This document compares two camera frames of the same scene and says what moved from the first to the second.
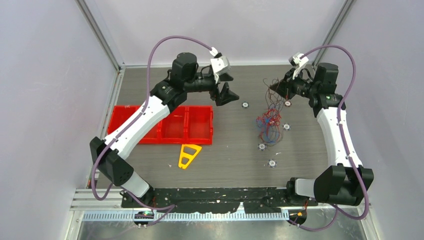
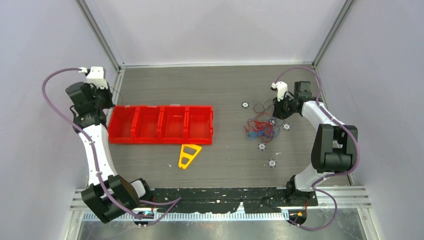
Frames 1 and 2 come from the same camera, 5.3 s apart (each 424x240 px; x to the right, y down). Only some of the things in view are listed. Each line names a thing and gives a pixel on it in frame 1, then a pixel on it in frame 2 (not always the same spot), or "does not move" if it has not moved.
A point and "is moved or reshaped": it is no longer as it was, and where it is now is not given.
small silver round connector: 245,104 does not move
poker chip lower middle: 262,146 does not move
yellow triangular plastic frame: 191,157 does not move
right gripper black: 285,88 to 278,111
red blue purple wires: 270,130 is moved or reshaped
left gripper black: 225,96 to 92,88
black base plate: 252,200 does not move
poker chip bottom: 272,163 does not move
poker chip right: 286,127 does not move
